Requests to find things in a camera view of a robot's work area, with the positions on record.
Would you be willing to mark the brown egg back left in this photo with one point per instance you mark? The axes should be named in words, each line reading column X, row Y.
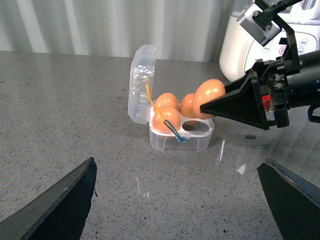
column 167, row 99

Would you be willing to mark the brown egg back right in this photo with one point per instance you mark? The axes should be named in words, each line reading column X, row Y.
column 186, row 106

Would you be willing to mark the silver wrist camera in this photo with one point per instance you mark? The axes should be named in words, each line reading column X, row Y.
column 251, row 21

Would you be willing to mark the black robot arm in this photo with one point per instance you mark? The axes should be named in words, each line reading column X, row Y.
column 75, row 164

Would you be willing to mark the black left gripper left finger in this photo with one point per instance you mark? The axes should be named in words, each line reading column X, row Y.
column 59, row 213

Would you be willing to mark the white Joyoung soy milk maker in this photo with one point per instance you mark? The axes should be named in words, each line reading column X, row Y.
column 240, row 51

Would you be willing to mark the brown egg front left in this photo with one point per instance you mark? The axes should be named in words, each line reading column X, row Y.
column 165, row 118

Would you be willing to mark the brown egg carried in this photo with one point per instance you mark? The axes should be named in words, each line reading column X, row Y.
column 206, row 92

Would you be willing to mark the yellow rubber band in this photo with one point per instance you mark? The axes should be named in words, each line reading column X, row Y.
column 149, row 95

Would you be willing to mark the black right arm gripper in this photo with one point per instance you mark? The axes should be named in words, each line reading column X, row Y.
column 260, row 98

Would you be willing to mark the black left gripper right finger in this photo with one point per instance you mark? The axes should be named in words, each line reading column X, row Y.
column 294, row 202

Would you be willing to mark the clear plastic egg box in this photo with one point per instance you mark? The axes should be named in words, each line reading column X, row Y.
column 193, row 134

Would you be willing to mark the brown egg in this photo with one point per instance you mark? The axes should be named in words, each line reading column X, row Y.
column 167, row 99
column 186, row 106
column 165, row 118

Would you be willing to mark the blue rubber band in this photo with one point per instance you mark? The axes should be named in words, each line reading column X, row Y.
column 171, row 127

